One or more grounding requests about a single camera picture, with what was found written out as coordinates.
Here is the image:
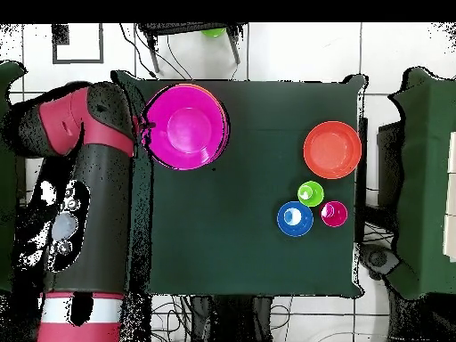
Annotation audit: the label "orange bowl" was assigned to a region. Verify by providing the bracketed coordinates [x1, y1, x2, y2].
[175, 83, 231, 143]

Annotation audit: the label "black stool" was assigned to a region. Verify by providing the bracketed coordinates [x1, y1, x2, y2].
[136, 22, 248, 74]

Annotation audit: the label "dark green tablecloth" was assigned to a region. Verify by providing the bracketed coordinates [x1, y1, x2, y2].
[110, 69, 368, 298]

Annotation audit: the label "green cloth side table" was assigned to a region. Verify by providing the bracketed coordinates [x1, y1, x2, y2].
[387, 67, 456, 300]
[0, 61, 28, 293]

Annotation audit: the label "blue bowl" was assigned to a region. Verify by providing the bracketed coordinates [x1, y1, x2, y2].
[276, 200, 315, 238]

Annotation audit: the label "green cup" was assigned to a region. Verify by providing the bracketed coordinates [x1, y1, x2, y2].
[297, 180, 325, 208]

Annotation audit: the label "shallow red-orange bowl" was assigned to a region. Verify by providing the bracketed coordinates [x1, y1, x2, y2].
[303, 120, 363, 180]

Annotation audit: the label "red cup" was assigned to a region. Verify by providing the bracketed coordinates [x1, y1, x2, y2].
[319, 200, 349, 228]

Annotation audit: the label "black office chair base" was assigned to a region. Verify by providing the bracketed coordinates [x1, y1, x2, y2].
[359, 243, 401, 281]

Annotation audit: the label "white boxes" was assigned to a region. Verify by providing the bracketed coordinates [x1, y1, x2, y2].
[442, 131, 456, 263]

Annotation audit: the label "black cable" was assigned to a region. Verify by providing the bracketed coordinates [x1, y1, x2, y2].
[118, 22, 158, 79]

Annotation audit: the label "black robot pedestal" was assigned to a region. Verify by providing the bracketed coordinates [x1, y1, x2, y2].
[190, 295, 273, 342]

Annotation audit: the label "black table frame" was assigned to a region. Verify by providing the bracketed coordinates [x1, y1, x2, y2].
[356, 117, 369, 247]

